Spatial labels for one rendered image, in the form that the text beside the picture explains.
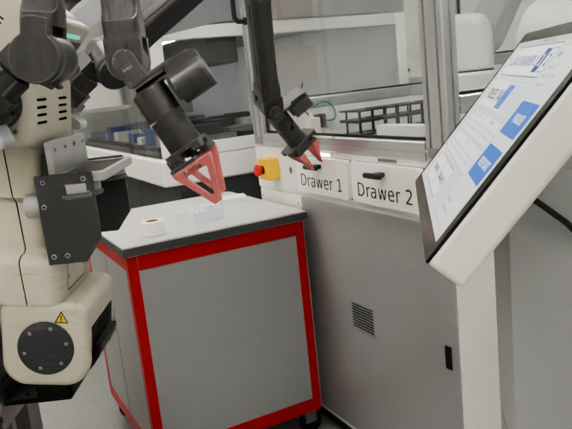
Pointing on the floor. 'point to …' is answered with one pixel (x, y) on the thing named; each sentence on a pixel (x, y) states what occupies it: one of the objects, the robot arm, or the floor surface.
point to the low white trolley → (211, 318)
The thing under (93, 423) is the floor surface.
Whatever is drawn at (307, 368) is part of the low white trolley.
